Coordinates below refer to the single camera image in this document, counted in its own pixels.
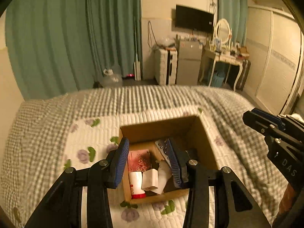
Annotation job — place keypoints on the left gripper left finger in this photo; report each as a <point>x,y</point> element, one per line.
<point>103,175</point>

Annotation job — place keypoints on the white storage cabinet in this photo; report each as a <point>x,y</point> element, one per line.
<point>166,66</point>

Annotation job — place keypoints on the clear water jug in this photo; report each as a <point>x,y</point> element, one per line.
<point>111,77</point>

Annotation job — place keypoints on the floral quilted bedspread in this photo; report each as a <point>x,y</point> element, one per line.
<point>91,139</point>

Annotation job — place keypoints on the right hand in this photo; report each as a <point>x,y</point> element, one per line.
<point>288,199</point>

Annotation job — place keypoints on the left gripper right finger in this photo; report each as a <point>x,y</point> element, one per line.
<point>188,173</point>

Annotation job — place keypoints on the black remote control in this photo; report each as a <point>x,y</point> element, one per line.
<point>162,147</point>

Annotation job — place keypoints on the black wall television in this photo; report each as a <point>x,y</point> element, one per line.
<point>193,19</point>

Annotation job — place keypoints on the grey checkered blanket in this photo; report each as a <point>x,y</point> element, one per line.
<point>34,150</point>

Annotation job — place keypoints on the brown cardboard box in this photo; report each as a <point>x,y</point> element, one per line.
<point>188,133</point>

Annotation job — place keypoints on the teal curtain by window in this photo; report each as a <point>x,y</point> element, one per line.
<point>236,13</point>

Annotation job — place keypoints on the white dressing table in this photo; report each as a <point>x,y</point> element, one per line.
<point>209,59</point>

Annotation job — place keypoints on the white wardrobe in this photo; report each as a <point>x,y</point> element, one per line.
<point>275,45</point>

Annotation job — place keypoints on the white bottle red cap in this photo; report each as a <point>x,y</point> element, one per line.
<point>135,180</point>

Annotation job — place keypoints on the white oval vanity mirror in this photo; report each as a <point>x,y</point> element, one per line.
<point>222,31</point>

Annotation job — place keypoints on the white lint remover device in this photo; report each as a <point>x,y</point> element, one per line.
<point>164,174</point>

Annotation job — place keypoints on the silver mini fridge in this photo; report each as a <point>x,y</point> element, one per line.
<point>188,65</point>

